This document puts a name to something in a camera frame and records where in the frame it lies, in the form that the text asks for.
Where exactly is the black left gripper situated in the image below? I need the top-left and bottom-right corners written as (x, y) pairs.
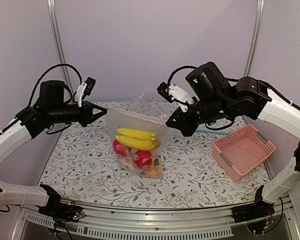
top-left (48, 100), bottom-right (106, 126)

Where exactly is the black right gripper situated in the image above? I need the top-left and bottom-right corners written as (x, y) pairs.
top-left (167, 95), bottom-right (232, 137)

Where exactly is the clear zip top bag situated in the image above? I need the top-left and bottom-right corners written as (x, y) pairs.
top-left (105, 107), bottom-right (171, 179)

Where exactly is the yellow toy banana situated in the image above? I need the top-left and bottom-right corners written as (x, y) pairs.
top-left (114, 128), bottom-right (161, 151)

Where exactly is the red toy apple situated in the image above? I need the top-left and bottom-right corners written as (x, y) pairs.
top-left (133, 150), bottom-right (153, 170)

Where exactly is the yellow toy pear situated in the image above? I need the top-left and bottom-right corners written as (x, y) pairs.
top-left (145, 161), bottom-right (163, 179)

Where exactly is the white toy cauliflower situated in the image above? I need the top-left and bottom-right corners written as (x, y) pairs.
top-left (117, 156), bottom-right (142, 174)

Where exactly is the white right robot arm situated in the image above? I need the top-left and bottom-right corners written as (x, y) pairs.
top-left (157, 62), bottom-right (300, 218)

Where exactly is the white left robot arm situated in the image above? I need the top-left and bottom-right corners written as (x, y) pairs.
top-left (0, 77), bottom-right (107, 217)

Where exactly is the clear bag at back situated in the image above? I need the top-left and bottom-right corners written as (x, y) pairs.
top-left (129, 90), bottom-right (174, 120)

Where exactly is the crumpled clear bag right back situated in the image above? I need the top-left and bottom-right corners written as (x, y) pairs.
top-left (210, 116), bottom-right (246, 132)

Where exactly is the floral tablecloth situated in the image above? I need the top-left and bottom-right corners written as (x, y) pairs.
top-left (39, 118), bottom-right (270, 209)

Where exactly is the pink plastic basket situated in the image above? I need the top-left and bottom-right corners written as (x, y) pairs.
top-left (212, 124), bottom-right (277, 183)

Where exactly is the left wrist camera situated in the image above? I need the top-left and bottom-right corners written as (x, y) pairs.
top-left (72, 77), bottom-right (96, 108)

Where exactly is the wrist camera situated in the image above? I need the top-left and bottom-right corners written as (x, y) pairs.
top-left (157, 82), bottom-right (195, 113)
top-left (72, 77), bottom-right (96, 108)

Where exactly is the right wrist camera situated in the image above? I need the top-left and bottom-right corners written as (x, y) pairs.
top-left (157, 82), bottom-right (195, 113)

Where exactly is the left aluminium post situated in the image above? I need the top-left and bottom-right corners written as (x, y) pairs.
top-left (46, 0), bottom-right (73, 88)

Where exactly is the aluminium post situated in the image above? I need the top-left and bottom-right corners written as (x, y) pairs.
top-left (243, 0), bottom-right (265, 77)
top-left (46, 0), bottom-right (73, 88)

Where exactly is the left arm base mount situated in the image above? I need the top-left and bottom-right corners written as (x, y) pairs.
top-left (38, 184), bottom-right (85, 223)

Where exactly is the aluminium front rail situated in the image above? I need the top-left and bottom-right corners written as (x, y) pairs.
top-left (11, 195), bottom-right (300, 240)

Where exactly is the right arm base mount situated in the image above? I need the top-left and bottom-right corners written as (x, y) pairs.
top-left (231, 185), bottom-right (275, 235)

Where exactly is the right aluminium post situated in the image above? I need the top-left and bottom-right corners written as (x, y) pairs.
top-left (243, 0), bottom-right (265, 77)

